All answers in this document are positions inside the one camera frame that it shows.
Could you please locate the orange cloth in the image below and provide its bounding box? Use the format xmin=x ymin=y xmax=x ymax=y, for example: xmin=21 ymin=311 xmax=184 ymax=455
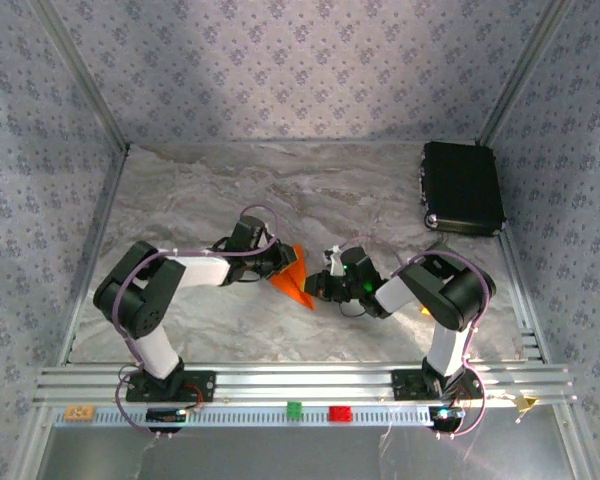
xmin=269 ymin=243 xmax=315 ymax=312

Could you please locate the black hard case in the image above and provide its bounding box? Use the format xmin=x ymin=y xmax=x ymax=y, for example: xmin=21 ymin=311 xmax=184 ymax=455
xmin=417 ymin=141 xmax=507 ymax=237

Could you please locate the gold folded paper scrap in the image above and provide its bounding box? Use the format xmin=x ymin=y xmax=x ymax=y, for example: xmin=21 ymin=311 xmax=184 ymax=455
xmin=510 ymin=394 xmax=540 ymax=414

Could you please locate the aluminium mounting rail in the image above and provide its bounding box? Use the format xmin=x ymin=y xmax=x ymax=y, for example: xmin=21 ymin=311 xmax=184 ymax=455
xmin=33 ymin=363 xmax=579 ymax=407

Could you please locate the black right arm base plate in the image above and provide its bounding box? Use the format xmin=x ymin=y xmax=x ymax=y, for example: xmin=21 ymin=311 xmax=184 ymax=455
xmin=390 ymin=368 xmax=484 ymax=401

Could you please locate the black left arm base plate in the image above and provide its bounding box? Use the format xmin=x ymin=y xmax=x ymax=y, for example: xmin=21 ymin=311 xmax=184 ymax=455
xmin=124 ymin=369 xmax=217 ymax=404

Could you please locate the slotted white cable duct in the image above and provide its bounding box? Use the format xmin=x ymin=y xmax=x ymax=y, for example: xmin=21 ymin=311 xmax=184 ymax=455
xmin=53 ymin=404 xmax=434 ymax=429

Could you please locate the aluminium table side rail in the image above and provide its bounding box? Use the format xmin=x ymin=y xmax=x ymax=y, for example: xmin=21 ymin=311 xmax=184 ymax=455
xmin=498 ymin=232 xmax=549 ymax=364
xmin=54 ymin=144 xmax=131 ymax=366

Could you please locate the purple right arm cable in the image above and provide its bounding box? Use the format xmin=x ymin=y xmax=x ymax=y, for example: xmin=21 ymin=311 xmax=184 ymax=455
xmin=328 ymin=235 xmax=496 ymax=440

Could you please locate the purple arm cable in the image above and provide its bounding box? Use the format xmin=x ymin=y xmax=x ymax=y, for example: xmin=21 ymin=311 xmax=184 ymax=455
xmin=328 ymin=235 xmax=496 ymax=440
xmin=115 ymin=203 xmax=284 ymax=437

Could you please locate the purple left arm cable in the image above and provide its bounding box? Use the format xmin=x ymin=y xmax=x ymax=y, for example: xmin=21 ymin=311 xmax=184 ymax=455
xmin=115 ymin=203 xmax=284 ymax=437

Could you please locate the aluminium frame post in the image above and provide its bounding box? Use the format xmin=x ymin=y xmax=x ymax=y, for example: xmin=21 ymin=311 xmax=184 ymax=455
xmin=29 ymin=0 xmax=132 ymax=151
xmin=477 ymin=0 xmax=576 ymax=147

